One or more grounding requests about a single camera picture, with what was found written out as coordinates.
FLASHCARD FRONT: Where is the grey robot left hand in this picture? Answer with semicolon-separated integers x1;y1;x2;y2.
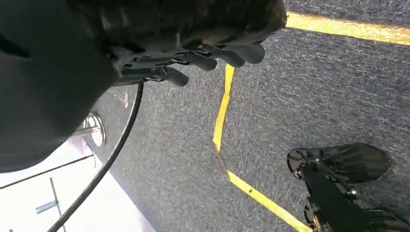
0;0;288;174

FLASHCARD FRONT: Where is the stanchion with chrome round base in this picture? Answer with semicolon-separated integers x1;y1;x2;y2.
72;111;107;148

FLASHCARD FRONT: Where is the thin yellow floor tape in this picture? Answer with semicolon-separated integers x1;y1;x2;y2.
212;63;236;153
214;145;314;232

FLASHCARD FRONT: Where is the wide yellow floor tape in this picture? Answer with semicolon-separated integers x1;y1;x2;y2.
285;11;410;47

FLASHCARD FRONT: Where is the black robot foot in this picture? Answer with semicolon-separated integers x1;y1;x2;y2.
286;143;391;186
361;207;410;232

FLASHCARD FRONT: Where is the black cable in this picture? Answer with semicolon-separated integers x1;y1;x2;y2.
47;81;145;232

